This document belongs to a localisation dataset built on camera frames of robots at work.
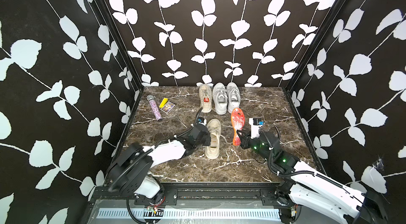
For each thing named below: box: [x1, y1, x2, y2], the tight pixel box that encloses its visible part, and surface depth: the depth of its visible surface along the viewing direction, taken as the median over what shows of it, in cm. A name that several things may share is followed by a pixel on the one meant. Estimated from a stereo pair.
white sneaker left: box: [212, 82, 228, 116], surface depth 106 cm
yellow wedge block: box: [159, 97, 169, 109], surface depth 113 cm
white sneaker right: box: [226, 81, 241, 114], surface depth 107 cm
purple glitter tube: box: [146, 94, 163, 122], surface depth 106 cm
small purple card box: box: [160, 100, 176, 115], surface depth 109 cm
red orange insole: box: [231, 107, 245, 146], surface depth 79 cm
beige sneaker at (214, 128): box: [205, 118, 226, 160], surface depth 89 cm
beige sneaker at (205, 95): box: [198, 84, 213, 114], surface depth 109 cm
